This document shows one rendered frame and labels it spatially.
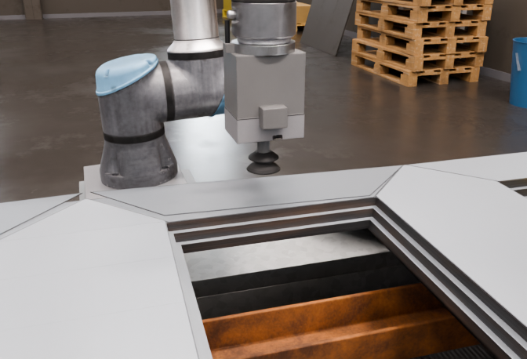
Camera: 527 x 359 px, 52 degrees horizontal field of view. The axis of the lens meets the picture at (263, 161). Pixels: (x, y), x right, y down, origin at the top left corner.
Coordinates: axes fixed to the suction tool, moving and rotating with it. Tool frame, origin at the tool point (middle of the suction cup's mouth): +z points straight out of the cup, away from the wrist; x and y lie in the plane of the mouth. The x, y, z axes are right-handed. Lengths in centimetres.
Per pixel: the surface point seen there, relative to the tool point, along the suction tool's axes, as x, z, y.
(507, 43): 372, 53, 361
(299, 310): -8.3, 16.5, 2.1
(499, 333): -31.1, 5.0, 11.7
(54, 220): -1.0, 3.1, -25.6
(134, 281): -16.5, 3.1, -17.9
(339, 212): -6.5, 4.3, 7.9
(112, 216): -2.0, 3.1, -19.1
